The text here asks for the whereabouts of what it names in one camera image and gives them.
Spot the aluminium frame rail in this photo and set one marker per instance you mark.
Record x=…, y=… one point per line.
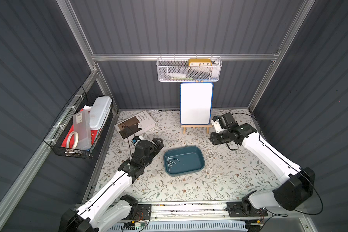
x=154, y=57

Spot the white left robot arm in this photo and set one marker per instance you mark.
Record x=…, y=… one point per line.
x=97, y=214

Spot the teal plastic tray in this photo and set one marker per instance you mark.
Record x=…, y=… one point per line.
x=183, y=161

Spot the translucent plastic box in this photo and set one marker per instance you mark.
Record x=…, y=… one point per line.
x=81, y=124

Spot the small wooden easel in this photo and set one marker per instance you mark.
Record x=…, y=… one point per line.
x=208, y=127

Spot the white tape roll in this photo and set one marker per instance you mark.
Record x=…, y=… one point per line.
x=72, y=140

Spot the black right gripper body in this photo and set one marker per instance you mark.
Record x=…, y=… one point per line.
x=216, y=137

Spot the blue framed whiteboard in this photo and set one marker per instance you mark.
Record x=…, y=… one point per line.
x=196, y=103

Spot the black wire wall basket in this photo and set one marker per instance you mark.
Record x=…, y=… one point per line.
x=55, y=140

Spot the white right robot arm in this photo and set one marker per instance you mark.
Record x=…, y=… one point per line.
x=297, y=183

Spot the white plastic case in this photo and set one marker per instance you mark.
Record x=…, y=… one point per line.
x=99, y=112

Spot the yellow clock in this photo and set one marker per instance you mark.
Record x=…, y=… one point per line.
x=196, y=62

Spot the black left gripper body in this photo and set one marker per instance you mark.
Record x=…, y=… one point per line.
x=155, y=144

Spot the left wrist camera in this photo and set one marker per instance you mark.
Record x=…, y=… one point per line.
x=136, y=139

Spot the interior design trends magazine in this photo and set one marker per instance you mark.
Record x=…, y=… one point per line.
x=136, y=125

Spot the white mesh wall basket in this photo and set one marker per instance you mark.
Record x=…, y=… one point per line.
x=179, y=71

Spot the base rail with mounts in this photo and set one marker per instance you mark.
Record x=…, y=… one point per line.
x=194, y=210

